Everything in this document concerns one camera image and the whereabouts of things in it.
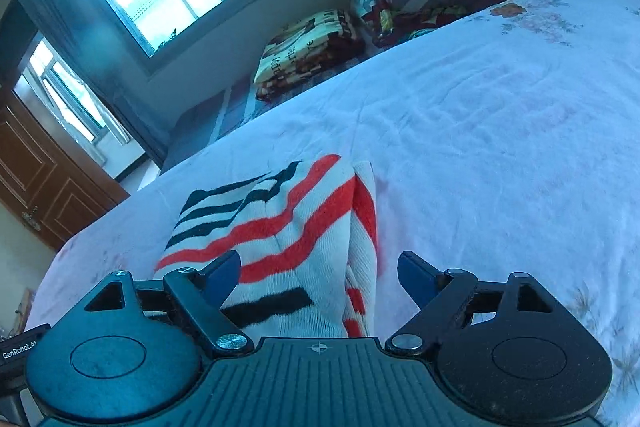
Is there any striped knit sweater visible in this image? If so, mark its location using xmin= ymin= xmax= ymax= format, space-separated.
xmin=154 ymin=154 xmax=379 ymax=341

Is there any red patterned quilt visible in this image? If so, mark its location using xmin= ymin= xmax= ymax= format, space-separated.
xmin=360 ymin=0 xmax=502 ymax=48

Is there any small glass window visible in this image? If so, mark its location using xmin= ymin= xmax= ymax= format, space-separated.
xmin=15 ymin=38 xmax=134 ymax=180

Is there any folded printed blanket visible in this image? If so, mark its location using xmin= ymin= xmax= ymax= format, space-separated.
xmin=252 ymin=9 xmax=369 ymax=102

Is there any brown wooden door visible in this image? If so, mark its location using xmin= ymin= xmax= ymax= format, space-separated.
xmin=0 ymin=89 xmax=131 ymax=253

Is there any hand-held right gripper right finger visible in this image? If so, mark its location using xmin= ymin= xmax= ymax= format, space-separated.
xmin=384 ymin=250 xmax=556 ymax=356

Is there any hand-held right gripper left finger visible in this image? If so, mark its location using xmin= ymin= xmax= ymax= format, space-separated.
xmin=84 ymin=249 xmax=253 ymax=358

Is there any pink floral bed sheet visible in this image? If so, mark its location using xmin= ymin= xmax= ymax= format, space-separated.
xmin=25 ymin=0 xmax=640 ymax=427

